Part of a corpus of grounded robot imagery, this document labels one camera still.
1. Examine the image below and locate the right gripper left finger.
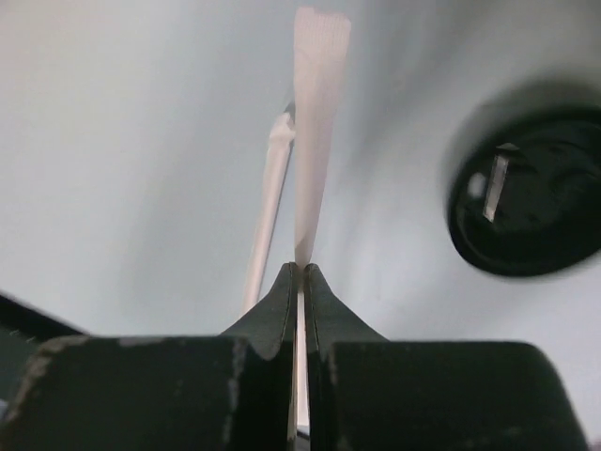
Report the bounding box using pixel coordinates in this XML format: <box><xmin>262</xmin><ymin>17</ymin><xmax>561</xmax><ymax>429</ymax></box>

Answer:
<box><xmin>1</xmin><ymin>263</ymin><xmax>298</xmax><ymax>450</ymax></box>

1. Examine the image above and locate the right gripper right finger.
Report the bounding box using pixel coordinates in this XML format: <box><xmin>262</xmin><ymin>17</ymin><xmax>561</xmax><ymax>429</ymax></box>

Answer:
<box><xmin>303</xmin><ymin>264</ymin><xmax>589</xmax><ymax>450</ymax></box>

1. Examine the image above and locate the straw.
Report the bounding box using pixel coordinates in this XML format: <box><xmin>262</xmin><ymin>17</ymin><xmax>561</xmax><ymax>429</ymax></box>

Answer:
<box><xmin>293</xmin><ymin>7</ymin><xmax>351</xmax><ymax>450</ymax></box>
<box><xmin>242</xmin><ymin>111</ymin><xmax>295</xmax><ymax>315</ymax></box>

